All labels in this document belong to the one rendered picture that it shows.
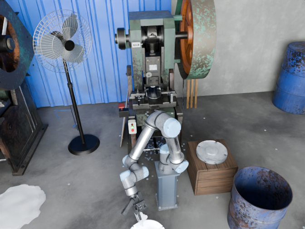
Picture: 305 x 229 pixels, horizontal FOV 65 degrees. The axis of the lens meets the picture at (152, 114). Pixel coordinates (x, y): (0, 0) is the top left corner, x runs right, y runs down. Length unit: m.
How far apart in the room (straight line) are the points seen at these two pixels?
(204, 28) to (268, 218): 1.47
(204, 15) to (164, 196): 1.53
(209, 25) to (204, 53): 0.21
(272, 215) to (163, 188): 0.84
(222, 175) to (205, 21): 1.35
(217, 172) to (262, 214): 0.55
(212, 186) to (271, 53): 2.47
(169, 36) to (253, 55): 2.10
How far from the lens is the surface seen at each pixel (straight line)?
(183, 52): 2.62
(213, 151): 2.38
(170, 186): 2.16
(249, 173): 2.25
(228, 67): 3.98
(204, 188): 2.44
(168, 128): 1.52
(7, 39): 2.54
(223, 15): 3.69
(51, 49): 2.40
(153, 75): 2.37
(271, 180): 2.29
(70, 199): 2.61
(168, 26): 2.21
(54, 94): 3.97
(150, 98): 2.37
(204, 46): 2.01
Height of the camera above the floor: 1.96
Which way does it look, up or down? 34 degrees down
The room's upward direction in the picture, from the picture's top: 2 degrees counter-clockwise
